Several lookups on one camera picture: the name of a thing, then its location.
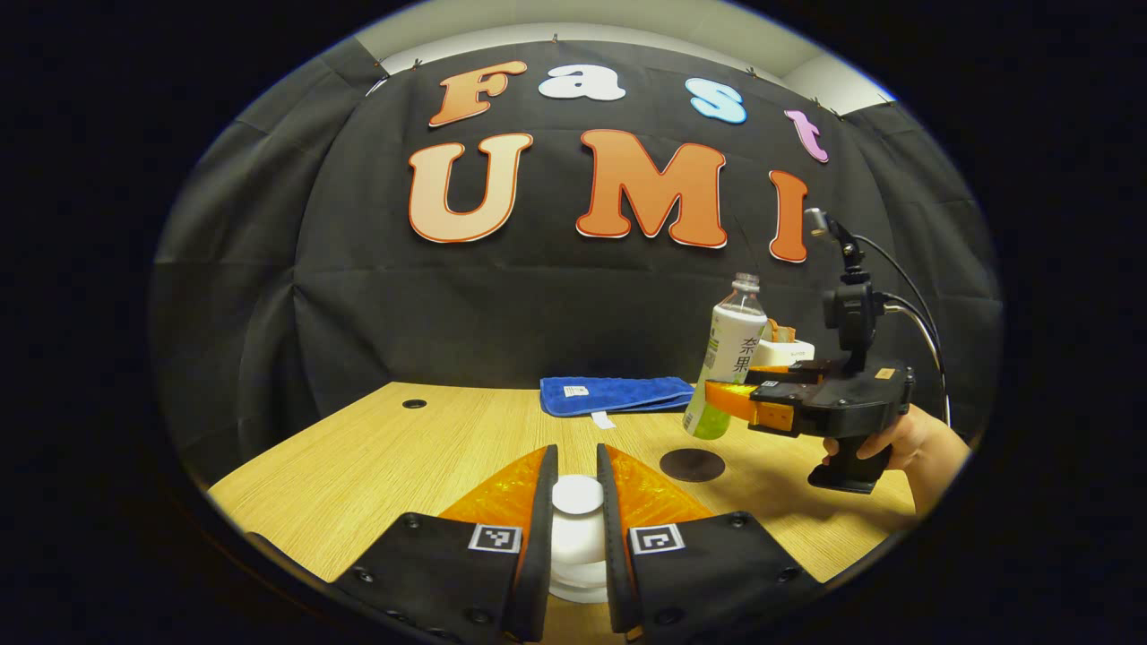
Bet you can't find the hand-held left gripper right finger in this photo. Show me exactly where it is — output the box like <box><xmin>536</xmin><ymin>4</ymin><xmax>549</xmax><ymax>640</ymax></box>
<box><xmin>597</xmin><ymin>443</ymin><xmax>821</xmax><ymax>639</ymax></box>

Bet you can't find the dark round coaster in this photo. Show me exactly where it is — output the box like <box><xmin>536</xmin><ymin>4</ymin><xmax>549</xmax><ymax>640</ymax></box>
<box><xmin>660</xmin><ymin>448</ymin><xmax>727</xmax><ymax>483</ymax></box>

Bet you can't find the white green water bottle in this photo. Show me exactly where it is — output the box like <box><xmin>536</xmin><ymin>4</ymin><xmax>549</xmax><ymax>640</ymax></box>
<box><xmin>683</xmin><ymin>272</ymin><xmax>769</xmax><ymax>441</ymax></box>

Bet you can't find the white toaster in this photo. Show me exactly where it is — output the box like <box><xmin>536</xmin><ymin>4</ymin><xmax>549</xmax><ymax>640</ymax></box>
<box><xmin>762</xmin><ymin>339</ymin><xmax>816</xmax><ymax>368</ymax></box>

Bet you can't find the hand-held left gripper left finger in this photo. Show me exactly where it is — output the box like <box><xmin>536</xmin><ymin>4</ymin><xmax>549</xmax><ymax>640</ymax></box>
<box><xmin>332</xmin><ymin>445</ymin><xmax>560</xmax><ymax>644</ymax></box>

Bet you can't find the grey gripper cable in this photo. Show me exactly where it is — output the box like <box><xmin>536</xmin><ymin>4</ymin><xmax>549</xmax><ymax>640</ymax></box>
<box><xmin>883</xmin><ymin>300</ymin><xmax>951</xmax><ymax>426</ymax></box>

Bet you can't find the blue towel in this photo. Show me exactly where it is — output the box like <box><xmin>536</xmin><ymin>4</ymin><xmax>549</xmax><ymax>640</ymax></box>
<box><xmin>539</xmin><ymin>375</ymin><xmax>709</xmax><ymax>429</ymax></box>

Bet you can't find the white teacup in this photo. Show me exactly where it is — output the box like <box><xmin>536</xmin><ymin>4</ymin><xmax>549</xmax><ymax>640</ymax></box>
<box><xmin>548</xmin><ymin>560</ymin><xmax>611</xmax><ymax>604</ymax></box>

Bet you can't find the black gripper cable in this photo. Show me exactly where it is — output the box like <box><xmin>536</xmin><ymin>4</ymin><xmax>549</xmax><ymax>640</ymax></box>
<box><xmin>851</xmin><ymin>235</ymin><xmax>940</xmax><ymax>350</ymax></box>

